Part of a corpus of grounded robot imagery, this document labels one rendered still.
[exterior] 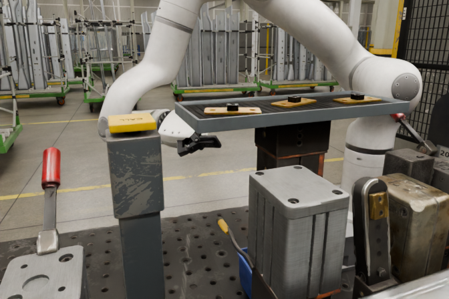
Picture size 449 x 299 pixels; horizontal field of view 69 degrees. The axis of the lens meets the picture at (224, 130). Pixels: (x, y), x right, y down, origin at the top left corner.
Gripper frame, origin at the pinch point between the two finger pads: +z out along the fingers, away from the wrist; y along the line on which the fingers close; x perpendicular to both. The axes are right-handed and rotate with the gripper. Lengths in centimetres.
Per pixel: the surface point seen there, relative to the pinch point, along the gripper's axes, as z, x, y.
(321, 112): 23.3, 7.7, 5.5
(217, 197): -115, -160, -79
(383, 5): -50, -332, -713
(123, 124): 3.4, 20.5, 20.6
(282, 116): 19.3, 10.9, 9.6
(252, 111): 14.9, 12.0, 9.6
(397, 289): 33.7, -0.4, 25.7
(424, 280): 36.1, -2.4, 23.3
